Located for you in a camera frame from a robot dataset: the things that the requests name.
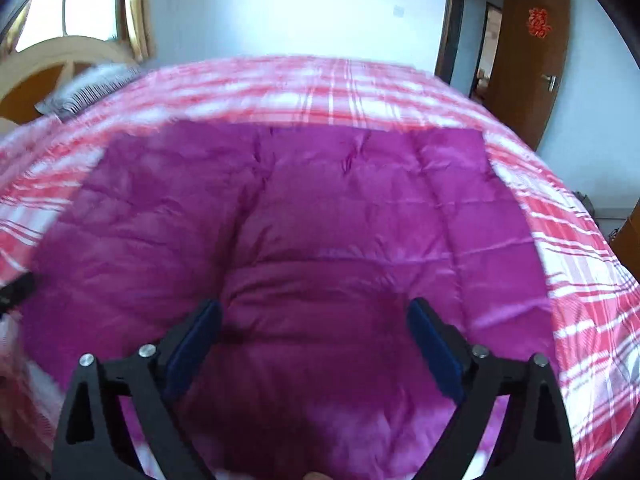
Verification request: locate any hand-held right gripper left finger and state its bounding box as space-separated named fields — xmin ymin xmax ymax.
xmin=52 ymin=299 xmax=223 ymax=480

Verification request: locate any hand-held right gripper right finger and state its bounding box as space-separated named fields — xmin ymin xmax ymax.
xmin=406 ymin=298 xmax=577 ymax=480

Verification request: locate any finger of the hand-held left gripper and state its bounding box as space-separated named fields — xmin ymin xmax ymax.
xmin=0 ymin=272 xmax=37 ymax=317

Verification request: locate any magenta quilted down jacket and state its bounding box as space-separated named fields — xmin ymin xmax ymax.
xmin=20 ymin=121 xmax=561 ymax=480

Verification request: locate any striped pillow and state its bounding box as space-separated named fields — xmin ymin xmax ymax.
xmin=35 ymin=62 xmax=143 ymax=122

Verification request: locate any wooden headboard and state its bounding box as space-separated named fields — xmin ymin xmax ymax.
xmin=0 ymin=35 xmax=141 ymax=133

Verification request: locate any window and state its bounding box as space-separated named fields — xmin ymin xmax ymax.
xmin=0 ymin=0 xmax=132 ymax=53

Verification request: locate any red plaid bed sheet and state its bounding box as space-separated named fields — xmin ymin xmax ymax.
xmin=0 ymin=55 xmax=640 ymax=480

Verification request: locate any yellow curtain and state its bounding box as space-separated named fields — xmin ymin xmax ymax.
xmin=117 ymin=0 xmax=157 ymax=61

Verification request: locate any brown wooden door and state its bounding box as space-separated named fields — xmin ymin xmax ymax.
xmin=485 ymin=0 xmax=572 ymax=151

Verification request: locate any red paper door decoration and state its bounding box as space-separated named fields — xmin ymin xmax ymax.
xmin=527 ymin=7 xmax=550 ymax=39

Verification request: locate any wooden door frame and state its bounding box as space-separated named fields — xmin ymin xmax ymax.
xmin=434 ymin=0 xmax=513 ymax=98

